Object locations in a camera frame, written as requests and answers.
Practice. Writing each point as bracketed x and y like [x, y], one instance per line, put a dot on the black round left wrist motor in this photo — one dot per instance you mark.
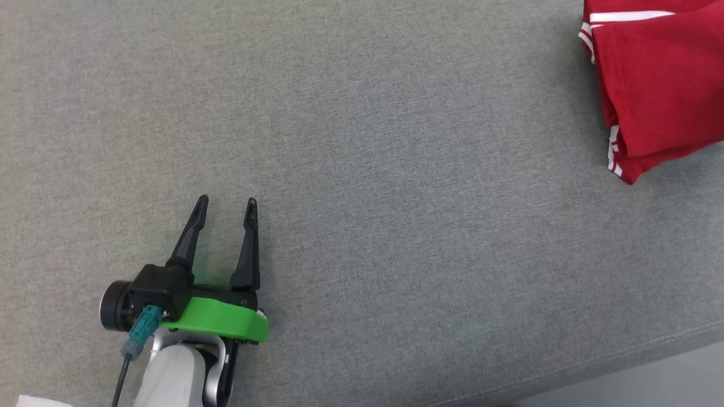
[113, 305]

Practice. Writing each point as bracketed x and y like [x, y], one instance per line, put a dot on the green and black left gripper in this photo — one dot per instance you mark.
[226, 319]

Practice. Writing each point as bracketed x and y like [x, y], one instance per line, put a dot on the red jersey with letters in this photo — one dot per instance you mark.
[662, 85]

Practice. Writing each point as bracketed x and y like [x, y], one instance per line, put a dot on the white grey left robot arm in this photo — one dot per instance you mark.
[169, 379]

